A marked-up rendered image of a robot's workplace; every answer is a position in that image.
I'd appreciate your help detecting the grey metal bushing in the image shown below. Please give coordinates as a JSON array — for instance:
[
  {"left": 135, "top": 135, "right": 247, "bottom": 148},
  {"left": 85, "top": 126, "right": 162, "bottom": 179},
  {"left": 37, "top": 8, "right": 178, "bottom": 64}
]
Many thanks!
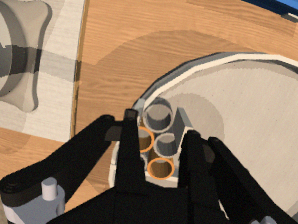
[
  {"left": 140, "top": 150, "right": 149, "bottom": 170},
  {"left": 143, "top": 97, "right": 174, "bottom": 133},
  {"left": 153, "top": 126, "right": 180, "bottom": 158}
]

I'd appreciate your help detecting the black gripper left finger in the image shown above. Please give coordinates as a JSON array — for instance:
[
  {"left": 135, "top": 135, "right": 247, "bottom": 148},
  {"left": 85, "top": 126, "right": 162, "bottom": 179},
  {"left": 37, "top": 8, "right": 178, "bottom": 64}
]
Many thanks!
[{"left": 0, "top": 98, "right": 153, "bottom": 224}]

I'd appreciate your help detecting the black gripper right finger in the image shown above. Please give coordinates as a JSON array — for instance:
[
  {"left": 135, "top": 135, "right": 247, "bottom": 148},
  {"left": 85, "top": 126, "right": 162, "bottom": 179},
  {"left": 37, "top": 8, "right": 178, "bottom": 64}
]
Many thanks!
[{"left": 172, "top": 107, "right": 298, "bottom": 224}]

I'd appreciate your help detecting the bronze bushing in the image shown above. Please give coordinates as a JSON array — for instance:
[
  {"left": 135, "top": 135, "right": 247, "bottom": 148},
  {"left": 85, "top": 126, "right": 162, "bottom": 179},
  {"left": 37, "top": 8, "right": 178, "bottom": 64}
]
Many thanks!
[
  {"left": 139, "top": 117, "right": 155, "bottom": 153},
  {"left": 147, "top": 147, "right": 174, "bottom": 180}
]

